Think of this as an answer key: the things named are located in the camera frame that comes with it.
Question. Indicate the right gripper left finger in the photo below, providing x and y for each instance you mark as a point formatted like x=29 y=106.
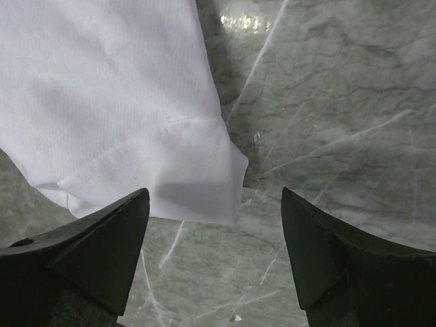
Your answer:
x=79 y=274

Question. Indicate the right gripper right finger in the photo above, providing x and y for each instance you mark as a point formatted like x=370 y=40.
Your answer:
x=345 y=276

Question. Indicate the white t shirt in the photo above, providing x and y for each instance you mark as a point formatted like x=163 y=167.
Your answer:
x=101 y=98

